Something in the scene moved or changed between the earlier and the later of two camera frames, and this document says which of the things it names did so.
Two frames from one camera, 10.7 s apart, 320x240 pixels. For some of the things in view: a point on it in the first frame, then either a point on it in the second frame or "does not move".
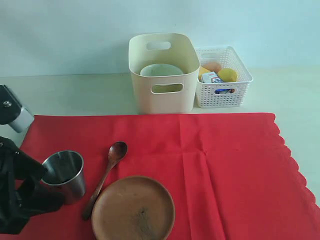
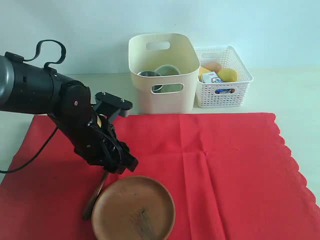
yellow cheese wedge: (202, 70) does not move
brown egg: (212, 66) does not move
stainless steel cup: (65, 174) → (149, 73)
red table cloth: (228, 176) does not move
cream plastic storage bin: (163, 94) does not move
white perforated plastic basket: (231, 95) does not move
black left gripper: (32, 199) → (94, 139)
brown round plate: (133, 208) does not move
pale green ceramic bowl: (161, 70) → (166, 70)
